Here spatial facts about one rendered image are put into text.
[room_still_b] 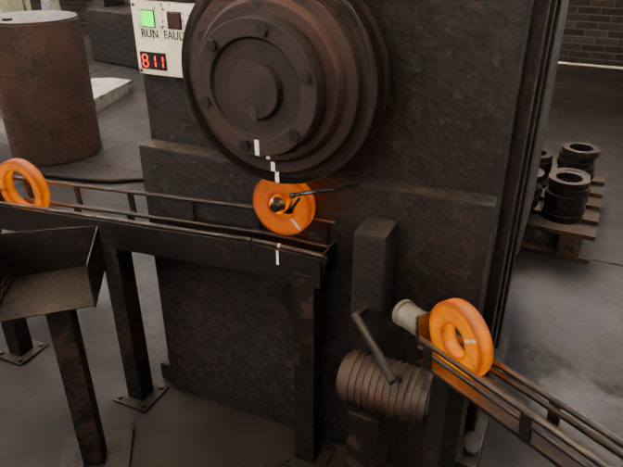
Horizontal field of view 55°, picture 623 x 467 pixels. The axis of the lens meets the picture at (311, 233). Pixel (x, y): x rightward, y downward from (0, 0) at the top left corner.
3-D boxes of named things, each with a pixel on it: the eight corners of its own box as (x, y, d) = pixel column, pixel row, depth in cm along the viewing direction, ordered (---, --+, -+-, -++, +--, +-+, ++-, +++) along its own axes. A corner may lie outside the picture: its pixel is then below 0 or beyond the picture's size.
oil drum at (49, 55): (57, 132, 446) (31, 6, 405) (120, 144, 425) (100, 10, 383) (-9, 158, 399) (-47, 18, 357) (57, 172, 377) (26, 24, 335)
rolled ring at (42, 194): (31, 228, 188) (40, 224, 191) (49, 193, 177) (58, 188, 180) (-10, 187, 188) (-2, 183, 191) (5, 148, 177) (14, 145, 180)
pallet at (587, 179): (349, 213, 325) (352, 135, 304) (400, 164, 389) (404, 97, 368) (589, 264, 277) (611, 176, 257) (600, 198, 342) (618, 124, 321)
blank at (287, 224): (247, 193, 150) (240, 198, 147) (286, 158, 141) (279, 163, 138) (287, 240, 151) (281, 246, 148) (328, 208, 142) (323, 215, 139)
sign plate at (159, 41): (144, 71, 160) (134, -1, 151) (227, 81, 150) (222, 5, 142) (138, 73, 158) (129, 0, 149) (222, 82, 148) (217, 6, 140)
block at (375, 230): (364, 296, 154) (368, 211, 143) (394, 303, 151) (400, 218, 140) (349, 318, 146) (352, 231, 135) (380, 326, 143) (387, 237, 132)
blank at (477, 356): (454, 373, 123) (440, 378, 121) (433, 299, 124) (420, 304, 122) (503, 377, 108) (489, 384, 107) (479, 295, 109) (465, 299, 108)
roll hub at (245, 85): (326, 18, 113) (326, 157, 126) (201, 10, 123) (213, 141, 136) (314, 21, 108) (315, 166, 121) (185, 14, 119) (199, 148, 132)
